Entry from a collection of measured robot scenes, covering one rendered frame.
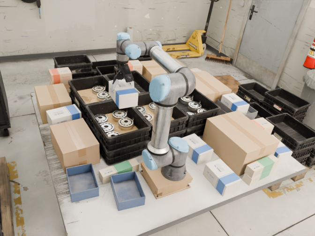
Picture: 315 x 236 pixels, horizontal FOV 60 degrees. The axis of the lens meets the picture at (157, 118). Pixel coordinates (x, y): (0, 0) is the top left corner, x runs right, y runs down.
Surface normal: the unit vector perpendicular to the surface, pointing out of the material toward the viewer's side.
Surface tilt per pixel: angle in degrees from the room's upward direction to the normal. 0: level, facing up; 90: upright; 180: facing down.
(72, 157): 90
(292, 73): 90
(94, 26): 90
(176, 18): 90
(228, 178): 0
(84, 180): 0
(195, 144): 0
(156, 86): 81
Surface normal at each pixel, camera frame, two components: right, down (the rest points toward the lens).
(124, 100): 0.45, 0.54
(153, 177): 0.11, -0.84
